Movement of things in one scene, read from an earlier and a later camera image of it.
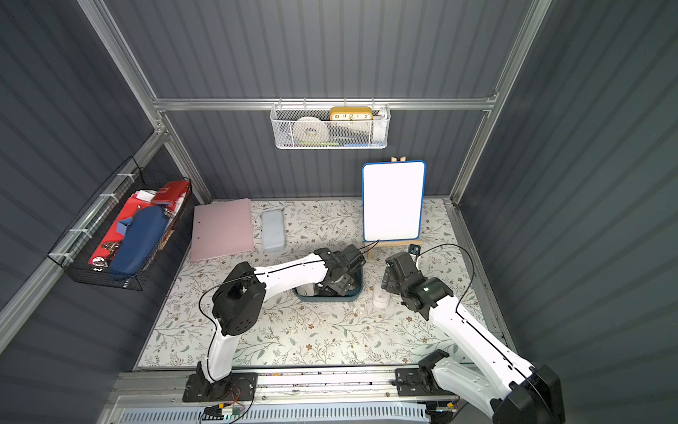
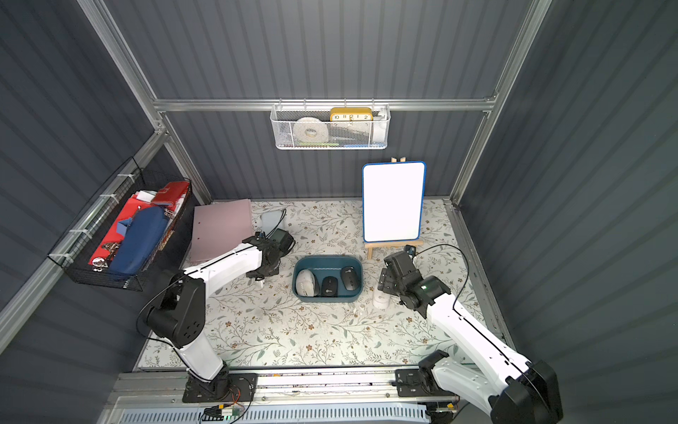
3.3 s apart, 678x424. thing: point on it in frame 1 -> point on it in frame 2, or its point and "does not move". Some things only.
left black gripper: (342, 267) -> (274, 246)
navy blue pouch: (144, 230) does not move
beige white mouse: (306, 290) does not move
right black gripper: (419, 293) does not move
